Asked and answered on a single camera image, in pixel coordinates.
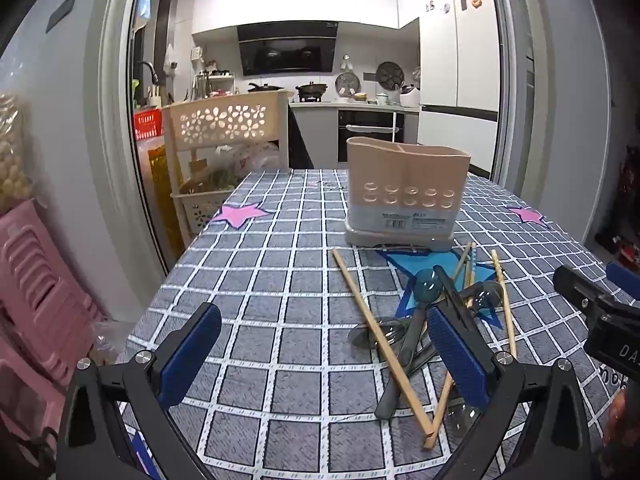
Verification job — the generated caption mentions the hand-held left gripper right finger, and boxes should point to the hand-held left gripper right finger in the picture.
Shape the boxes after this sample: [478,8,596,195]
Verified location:
[427,305,593,480]

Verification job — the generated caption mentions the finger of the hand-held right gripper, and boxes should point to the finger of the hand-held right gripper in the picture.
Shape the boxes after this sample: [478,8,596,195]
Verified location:
[606,261,640,306]
[553,265,621,321]

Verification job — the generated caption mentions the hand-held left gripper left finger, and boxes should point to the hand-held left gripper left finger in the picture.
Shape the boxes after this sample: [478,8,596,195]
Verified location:
[55,302,223,480]

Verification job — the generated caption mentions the gold spoon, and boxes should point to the gold spoon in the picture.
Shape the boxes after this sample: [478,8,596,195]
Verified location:
[450,241,475,281]

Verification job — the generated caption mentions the beige plastic utensil holder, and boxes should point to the beige plastic utensil holder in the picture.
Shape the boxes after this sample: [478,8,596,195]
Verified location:
[344,136,472,253]

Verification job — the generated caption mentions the person's right hand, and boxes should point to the person's right hand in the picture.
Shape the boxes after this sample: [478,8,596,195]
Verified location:
[602,387,640,461]

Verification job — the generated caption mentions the grey checked star tablecloth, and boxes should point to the grey checked star tablecloth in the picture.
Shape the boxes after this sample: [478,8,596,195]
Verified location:
[116,167,640,480]

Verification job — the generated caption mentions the pink plastic stool stack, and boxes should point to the pink plastic stool stack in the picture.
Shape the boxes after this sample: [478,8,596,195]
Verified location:
[0,199,108,461]

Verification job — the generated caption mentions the yellow oil bottle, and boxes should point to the yellow oil bottle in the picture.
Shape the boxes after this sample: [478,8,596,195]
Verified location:
[145,142,186,256]

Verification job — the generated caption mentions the clear plastic bags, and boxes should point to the clear plastic bags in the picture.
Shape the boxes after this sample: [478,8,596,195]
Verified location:
[215,141,281,176]

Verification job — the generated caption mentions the black built-in oven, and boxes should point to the black built-in oven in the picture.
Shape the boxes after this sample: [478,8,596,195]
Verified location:
[337,109,406,163]

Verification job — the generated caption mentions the red plastic basket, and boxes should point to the red plastic basket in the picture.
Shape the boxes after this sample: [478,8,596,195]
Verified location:
[134,109,165,141]

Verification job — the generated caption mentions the beige flower cutout storage cart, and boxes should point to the beige flower cutout storage cart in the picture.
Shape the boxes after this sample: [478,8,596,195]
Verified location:
[161,90,291,251]

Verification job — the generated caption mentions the white refrigerator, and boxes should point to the white refrigerator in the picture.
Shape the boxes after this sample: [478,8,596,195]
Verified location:
[417,0,503,163]

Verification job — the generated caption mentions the clear bag of pale balls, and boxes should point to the clear bag of pale balls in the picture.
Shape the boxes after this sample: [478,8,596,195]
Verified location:
[0,91,38,213]

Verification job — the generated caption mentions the round dark baking pan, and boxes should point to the round dark baking pan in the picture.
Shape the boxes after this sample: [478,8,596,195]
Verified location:
[376,61,405,88]

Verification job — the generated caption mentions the black wok with lid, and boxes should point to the black wok with lid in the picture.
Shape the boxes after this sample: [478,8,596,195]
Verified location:
[295,81,330,103]

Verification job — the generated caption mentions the white hanging bag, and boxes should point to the white hanging bag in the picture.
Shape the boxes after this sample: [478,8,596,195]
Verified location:
[162,42,180,78]

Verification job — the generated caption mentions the black range hood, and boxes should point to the black range hood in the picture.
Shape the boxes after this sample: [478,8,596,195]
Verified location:
[236,21,340,78]

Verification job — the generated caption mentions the dark wall switch panel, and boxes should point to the dark wall switch panel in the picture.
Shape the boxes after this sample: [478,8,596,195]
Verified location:
[46,0,78,33]

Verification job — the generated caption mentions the white wall cabinets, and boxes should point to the white wall cabinets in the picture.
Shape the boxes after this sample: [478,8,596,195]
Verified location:
[192,0,421,36]

